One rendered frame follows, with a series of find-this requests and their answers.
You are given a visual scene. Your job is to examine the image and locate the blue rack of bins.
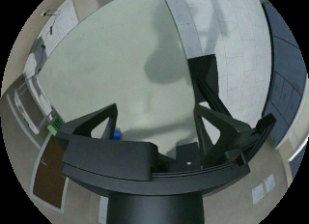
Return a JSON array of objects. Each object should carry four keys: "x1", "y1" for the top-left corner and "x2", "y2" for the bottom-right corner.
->
[{"x1": 113, "y1": 130, "x2": 121, "y2": 140}]

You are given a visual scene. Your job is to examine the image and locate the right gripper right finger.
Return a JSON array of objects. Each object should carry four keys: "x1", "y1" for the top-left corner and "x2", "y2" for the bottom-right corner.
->
[{"x1": 193, "y1": 103, "x2": 253, "y2": 168}]

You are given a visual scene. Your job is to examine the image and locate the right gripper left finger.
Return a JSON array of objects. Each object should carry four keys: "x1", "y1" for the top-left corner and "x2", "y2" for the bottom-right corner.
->
[{"x1": 58, "y1": 103, "x2": 118, "y2": 140}]

